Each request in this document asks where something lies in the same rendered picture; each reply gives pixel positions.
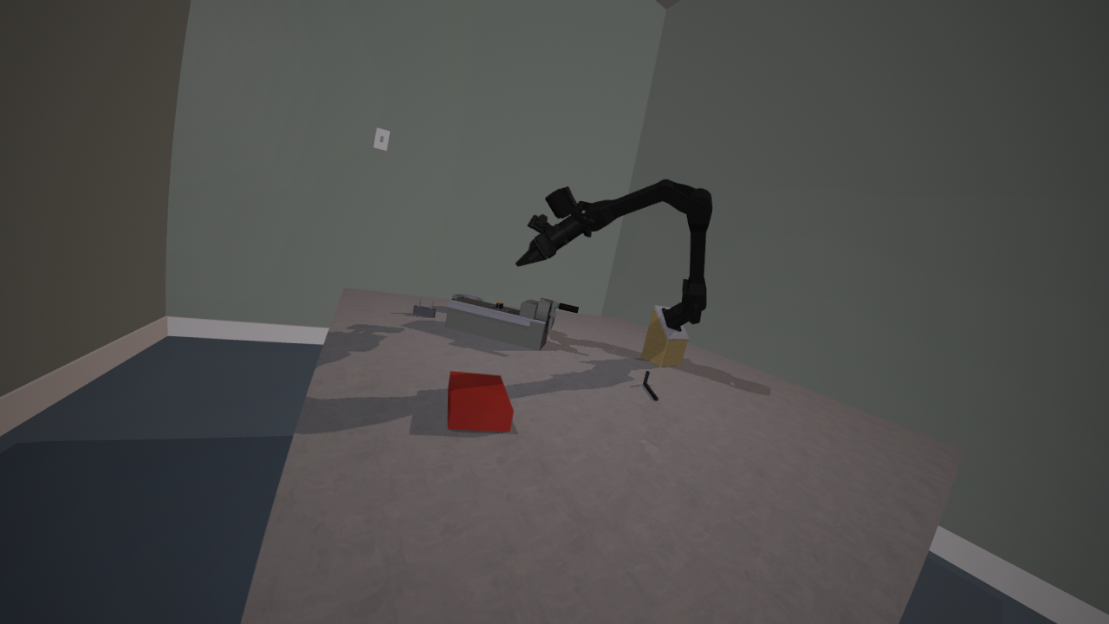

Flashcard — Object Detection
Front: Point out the red block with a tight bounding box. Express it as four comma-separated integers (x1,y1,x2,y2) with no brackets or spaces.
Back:
447,371,513,432

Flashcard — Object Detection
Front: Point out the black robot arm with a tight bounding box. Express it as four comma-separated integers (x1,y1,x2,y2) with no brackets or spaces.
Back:
527,180,712,333

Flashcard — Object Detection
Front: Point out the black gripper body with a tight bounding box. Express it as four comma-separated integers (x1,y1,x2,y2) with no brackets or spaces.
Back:
535,223,571,258

